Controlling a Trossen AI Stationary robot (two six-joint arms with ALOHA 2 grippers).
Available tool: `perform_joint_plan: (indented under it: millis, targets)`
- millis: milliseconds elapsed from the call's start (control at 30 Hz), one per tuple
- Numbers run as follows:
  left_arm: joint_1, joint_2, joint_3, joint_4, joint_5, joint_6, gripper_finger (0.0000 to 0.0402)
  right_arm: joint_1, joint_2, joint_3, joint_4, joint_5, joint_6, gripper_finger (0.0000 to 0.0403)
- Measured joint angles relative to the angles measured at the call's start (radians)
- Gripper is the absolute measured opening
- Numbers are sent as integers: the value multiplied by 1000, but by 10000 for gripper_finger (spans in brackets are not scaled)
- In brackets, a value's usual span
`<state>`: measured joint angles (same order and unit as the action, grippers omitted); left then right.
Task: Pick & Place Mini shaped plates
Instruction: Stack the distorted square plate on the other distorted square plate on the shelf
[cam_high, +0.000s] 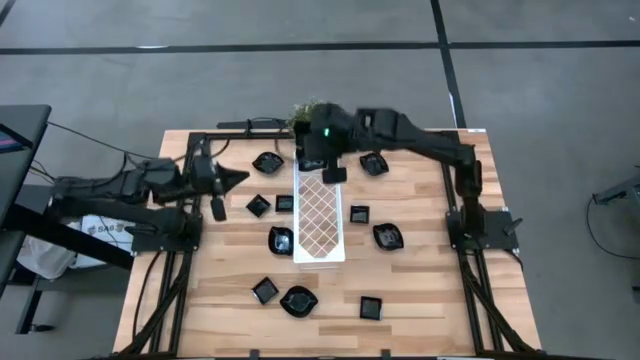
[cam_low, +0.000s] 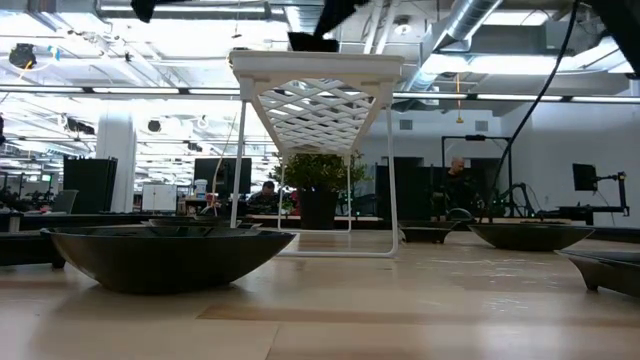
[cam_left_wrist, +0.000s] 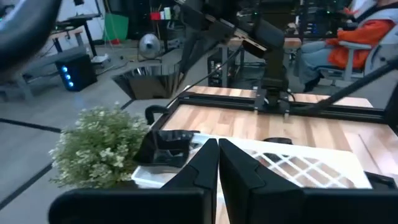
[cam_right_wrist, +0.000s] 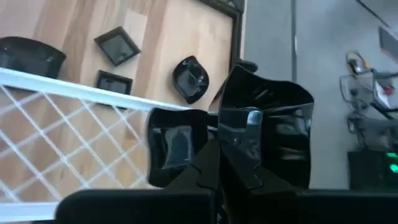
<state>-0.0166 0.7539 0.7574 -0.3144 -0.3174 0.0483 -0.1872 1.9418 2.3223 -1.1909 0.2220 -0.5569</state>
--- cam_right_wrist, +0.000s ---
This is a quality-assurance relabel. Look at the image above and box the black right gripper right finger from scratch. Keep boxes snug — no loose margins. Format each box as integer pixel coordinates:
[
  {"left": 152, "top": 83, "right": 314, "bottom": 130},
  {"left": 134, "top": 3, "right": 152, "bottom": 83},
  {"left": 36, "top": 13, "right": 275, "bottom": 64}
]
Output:
[{"left": 219, "top": 107, "right": 300, "bottom": 224}]

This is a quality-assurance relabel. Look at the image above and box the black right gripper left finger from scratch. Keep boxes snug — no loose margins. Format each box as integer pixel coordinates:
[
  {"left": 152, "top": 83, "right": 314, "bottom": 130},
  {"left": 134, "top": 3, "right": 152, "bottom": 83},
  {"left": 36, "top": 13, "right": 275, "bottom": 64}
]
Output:
[{"left": 164, "top": 138, "right": 221, "bottom": 224}]

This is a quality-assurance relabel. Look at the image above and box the black wavy square mini plate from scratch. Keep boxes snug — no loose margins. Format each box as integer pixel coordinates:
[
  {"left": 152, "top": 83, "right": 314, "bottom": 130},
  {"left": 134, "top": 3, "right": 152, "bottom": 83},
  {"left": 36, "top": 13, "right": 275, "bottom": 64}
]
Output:
[
  {"left": 217, "top": 64, "right": 315, "bottom": 190},
  {"left": 146, "top": 107, "right": 218, "bottom": 189}
]

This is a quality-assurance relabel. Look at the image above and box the black mounting bar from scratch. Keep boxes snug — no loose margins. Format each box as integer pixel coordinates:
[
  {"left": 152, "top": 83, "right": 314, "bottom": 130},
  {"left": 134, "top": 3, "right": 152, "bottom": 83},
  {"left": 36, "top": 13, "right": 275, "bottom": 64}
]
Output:
[{"left": 231, "top": 58, "right": 259, "bottom": 75}]

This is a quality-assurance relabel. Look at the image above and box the black box green light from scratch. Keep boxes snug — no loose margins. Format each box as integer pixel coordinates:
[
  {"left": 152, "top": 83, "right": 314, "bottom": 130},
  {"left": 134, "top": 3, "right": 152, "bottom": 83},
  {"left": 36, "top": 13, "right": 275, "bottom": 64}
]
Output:
[{"left": 347, "top": 149, "right": 398, "bottom": 190}]

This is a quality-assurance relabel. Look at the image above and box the grey floor equipment pile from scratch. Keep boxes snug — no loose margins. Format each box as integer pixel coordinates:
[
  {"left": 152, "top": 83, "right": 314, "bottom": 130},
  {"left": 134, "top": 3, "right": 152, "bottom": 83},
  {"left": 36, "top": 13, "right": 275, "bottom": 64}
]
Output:
[{"left": 340, "top": 51, "right": 398, "bottom": 147}]

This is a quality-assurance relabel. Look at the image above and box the grey panel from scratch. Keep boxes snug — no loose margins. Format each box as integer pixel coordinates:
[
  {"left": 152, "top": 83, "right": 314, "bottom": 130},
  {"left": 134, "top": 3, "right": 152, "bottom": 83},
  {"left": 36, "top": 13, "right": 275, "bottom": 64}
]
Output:
[{"left": 378, "top": 26, "right": 398, "bottom": 62}]

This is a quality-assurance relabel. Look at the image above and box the white lattice wire rack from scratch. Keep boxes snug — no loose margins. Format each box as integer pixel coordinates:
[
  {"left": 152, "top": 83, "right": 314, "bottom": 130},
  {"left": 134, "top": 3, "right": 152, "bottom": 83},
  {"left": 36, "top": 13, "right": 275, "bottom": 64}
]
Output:
[{"left": 0, "top": 67, "right": 193, "bottom": 222}]

